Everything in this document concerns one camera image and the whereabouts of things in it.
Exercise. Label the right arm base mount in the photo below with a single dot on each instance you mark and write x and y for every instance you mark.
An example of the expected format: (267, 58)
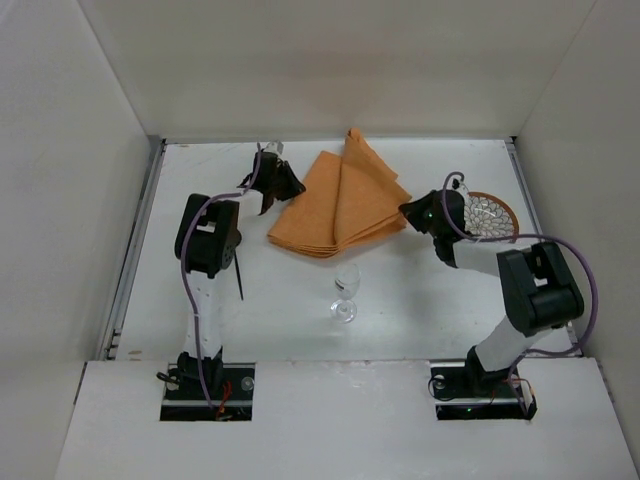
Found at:
(456, 398)

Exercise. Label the patterned ceramic plate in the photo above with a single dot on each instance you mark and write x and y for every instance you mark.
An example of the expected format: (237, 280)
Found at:
(486, 215)

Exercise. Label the orange cloth napkin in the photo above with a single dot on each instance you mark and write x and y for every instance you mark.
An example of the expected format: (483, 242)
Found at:
(350, 200)

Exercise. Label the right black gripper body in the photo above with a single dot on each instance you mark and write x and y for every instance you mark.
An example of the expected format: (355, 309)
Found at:
(417, 212)

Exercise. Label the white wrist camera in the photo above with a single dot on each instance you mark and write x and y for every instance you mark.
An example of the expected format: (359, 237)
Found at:
(459, 186)
(274, 147)

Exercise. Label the clear wine glass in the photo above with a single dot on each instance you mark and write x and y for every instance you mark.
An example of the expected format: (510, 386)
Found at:
(346, 282)

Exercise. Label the black spoon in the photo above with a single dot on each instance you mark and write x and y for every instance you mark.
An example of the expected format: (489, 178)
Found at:
(238, 276)

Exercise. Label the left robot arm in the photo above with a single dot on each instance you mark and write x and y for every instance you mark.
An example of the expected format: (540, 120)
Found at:
(206, 243)

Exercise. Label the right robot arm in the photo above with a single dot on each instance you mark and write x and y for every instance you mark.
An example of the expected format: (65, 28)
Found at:
(538, 288)

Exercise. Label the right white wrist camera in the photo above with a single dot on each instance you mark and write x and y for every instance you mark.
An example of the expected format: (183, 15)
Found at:
(459, 186)

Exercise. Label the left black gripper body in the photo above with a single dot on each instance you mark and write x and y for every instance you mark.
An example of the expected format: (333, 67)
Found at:
(278, 178)

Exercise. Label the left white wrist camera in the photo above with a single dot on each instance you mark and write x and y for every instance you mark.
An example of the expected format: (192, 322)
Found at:
(274, 147)

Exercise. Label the aluminium table edge rail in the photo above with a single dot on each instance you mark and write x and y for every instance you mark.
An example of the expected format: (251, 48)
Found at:
(116, 311)

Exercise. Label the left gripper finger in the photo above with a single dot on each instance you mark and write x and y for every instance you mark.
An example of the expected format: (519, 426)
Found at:
(284, 169)
(293, 188)

